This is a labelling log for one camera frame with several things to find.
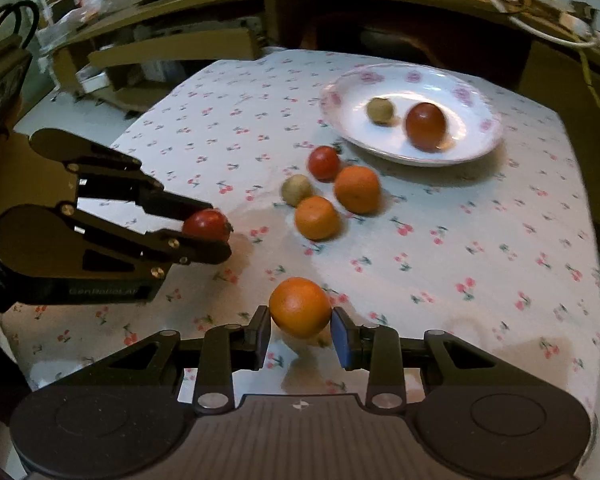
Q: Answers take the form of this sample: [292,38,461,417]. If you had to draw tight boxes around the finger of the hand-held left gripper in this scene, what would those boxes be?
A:
[57,204,232,281]
[67,147,215,223]

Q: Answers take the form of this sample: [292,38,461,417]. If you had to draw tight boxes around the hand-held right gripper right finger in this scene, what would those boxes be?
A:
[331,308,526,411]

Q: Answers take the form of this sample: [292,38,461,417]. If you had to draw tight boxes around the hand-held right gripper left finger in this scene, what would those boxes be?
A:
[45,305,272,415]

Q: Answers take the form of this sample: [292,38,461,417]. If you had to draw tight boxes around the orange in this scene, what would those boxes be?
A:
[269,277,333,339]
[294,196,341,241]
[334,165,382,214]

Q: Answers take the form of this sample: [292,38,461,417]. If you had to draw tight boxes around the white floral plate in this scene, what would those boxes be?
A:
[320,63,504,165]

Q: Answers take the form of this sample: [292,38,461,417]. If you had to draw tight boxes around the brown kiwi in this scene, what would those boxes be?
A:
[281,174,313,207]
[366,97,395,126]

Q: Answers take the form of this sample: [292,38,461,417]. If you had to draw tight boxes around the cherry print tablecloth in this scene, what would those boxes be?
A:
[0,49,600,416]

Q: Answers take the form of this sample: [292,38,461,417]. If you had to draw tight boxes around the large red tomato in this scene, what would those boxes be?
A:
[405,102,448,151]

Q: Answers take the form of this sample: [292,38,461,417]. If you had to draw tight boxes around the wooden desk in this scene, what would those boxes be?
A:
[42,0,600,126]

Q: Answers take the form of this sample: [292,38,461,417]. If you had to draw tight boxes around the white power strip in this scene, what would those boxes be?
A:
[560,2,600,41]

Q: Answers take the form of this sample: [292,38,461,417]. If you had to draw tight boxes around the yellow cable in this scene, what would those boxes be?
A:
[579,47,600,241]

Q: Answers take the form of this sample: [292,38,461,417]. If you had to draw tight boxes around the white cable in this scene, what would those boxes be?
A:
[482,0,600,51]

